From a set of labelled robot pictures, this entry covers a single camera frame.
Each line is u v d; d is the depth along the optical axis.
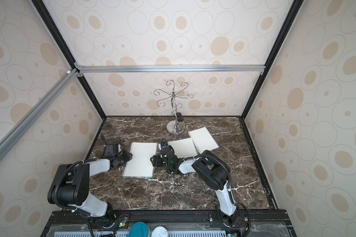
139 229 0.65
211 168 0.54
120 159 0.83
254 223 0.73
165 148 0.86
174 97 0.90
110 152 0.74
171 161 0.75
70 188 0.45
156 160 0.83
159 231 0.66
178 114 1.02
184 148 1.05
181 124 1.05
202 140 1.06
